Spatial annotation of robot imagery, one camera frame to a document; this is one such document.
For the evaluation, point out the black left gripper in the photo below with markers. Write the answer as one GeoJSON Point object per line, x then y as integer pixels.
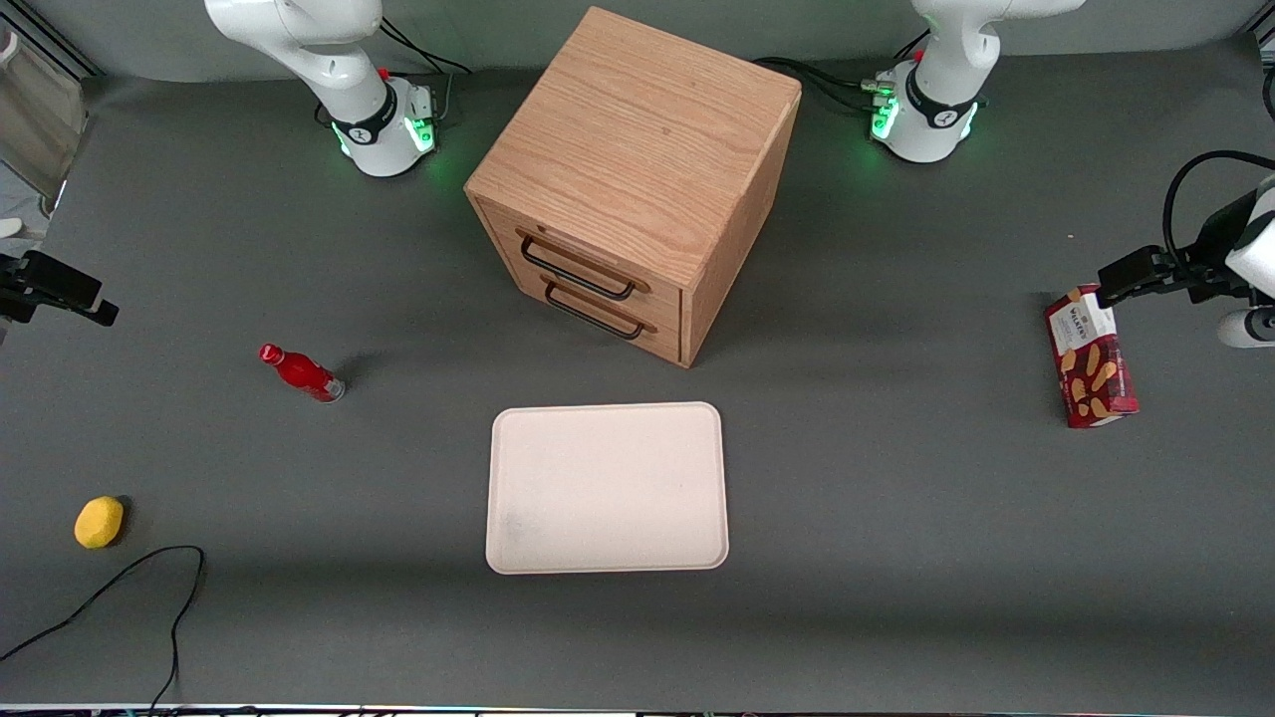
{"type": "Point", "coordinates": [1209, 244]}

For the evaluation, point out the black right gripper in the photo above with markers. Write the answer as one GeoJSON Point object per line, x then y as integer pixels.
{"type": "Point", "coordinates": [20, 283]}

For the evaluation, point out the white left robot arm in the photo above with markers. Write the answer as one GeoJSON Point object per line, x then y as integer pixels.
{"type": "Point", "coordinates": [936, 119]}

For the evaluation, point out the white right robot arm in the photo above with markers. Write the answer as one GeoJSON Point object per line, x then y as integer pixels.
{"type": "Point", "coordinates": [369, 129]}

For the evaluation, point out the oak wooden drawer cabinet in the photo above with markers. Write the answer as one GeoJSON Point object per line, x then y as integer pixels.
{"type": "Point", "coordinates": [647, 129]}

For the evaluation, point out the red shortbread cookie box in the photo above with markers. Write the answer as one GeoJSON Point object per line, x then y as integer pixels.
{"type": "Point", "coordinates": [1091, 368]}

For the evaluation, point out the clear plastic panel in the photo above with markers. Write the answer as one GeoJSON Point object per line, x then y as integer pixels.
{"type": "Point", "coordinates": [35, 119]}

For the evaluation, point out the yellow lemon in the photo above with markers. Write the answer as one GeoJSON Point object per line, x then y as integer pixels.
{"type": "Point", "coordinates": [99, 523]}

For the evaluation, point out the red bottle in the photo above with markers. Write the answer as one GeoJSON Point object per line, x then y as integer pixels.
{"type": "Point", "coordinates": [304, 375]}

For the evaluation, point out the cream plastic tray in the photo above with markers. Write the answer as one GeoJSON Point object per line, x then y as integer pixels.
{"type": "Point", "coordinates": [608, 488]}

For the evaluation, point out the dark aluminium frame rail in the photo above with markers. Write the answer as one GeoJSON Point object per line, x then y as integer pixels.
{"type": "Point", "coordinates": [50, 42]}

